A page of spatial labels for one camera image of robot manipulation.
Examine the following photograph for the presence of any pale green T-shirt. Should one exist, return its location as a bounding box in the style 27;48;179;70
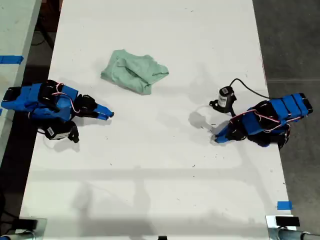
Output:
100;49;170;96

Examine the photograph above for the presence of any short blue tape strip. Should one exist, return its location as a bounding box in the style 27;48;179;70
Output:
276;200;293;211

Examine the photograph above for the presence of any long blue tape strip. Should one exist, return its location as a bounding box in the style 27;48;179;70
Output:
0;55;25;65

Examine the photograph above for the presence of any small black box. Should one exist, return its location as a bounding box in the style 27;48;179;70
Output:
14;218;38;230
275;216;301;227

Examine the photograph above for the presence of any pale side table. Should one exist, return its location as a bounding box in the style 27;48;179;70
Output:
0;0;43;157

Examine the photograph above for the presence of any black camera box white label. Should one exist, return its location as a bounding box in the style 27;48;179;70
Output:
37;121;81;144
209;86;238;118

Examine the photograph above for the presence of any black camera cable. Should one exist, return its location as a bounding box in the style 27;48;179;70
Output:
229;78;271;99

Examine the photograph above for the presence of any metal clamp bracket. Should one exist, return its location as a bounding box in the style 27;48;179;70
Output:
0;217;48;240
265;214;320;240

